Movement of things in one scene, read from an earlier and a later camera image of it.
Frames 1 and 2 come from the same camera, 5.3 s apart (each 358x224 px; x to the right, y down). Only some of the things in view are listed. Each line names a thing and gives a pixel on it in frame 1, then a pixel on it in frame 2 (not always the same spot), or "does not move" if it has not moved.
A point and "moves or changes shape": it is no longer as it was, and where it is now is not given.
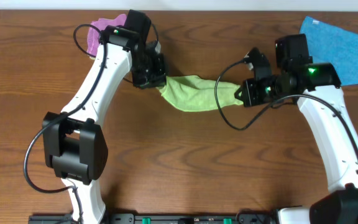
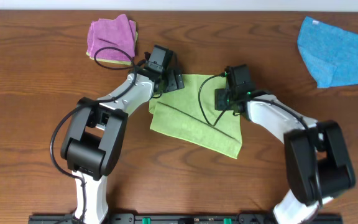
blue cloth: (354, 56) does not move
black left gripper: (160, 77) -> (176, 81)
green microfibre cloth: (192, 93) moves or changes shape
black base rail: (164, 218) does not move
